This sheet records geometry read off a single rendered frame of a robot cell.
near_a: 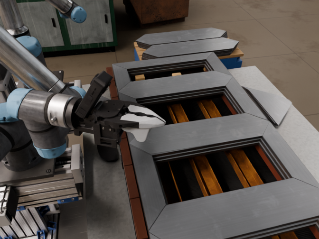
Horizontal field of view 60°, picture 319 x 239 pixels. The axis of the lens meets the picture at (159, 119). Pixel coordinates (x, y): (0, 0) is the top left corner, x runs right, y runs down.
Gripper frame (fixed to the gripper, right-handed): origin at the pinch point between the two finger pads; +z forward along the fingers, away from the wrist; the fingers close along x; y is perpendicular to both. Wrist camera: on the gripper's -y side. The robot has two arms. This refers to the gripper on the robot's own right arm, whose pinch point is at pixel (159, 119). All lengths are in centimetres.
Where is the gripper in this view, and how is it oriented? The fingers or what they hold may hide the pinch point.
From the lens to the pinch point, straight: 58.7
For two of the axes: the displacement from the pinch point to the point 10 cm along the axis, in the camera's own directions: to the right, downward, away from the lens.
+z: 9.7, 1.6, -1.8
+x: -2.4, 5.4, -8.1
